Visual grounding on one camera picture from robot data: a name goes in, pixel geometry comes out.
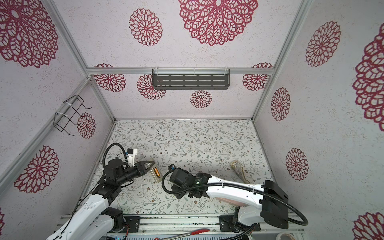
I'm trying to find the red handled tongs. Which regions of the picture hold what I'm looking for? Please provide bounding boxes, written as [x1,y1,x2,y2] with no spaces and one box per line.
[163,229,210,240]

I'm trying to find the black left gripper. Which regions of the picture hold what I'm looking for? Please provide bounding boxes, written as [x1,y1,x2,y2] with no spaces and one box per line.
[117,160,155,186]

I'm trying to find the black corrugated right cable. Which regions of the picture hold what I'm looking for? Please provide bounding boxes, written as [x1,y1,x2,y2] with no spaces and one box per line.
[161,170,309,227]

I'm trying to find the white universal AC remote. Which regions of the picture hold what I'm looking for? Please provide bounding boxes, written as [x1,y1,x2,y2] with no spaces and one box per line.
[150,164,163,183]

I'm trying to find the black corrugated left cable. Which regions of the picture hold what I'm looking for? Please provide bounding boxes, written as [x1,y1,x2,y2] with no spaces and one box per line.
[101,142,129,169]

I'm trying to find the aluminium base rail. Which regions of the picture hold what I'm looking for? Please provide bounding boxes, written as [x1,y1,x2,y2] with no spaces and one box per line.
[56,214,304,240]

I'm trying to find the grey slotted wall shelf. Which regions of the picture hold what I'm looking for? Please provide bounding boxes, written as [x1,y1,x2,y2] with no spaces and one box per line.
[152,69,231,90]

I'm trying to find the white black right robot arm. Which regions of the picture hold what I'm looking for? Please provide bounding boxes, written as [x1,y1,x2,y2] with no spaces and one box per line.
[170,168,289,229]

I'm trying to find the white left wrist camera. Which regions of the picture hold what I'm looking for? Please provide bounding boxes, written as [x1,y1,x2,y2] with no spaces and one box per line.
[126,149,138,167]

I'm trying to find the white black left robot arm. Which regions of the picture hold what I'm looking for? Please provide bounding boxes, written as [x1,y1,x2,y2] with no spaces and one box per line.
[47,159,155,240]

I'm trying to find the pink rounded case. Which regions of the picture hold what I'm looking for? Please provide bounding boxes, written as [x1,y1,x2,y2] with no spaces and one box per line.
[216,196,246,207]

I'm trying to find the black wire wall rack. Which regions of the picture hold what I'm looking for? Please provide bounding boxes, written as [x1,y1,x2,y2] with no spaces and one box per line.
[53,95,91,136]

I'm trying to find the orange AA battery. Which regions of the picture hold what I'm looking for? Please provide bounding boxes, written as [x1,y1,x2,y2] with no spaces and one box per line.
[154,168,161,178]

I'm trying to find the black corrugated cable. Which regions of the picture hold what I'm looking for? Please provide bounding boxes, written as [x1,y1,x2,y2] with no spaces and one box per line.
[161,170,309,227]
[101,142,129,169]

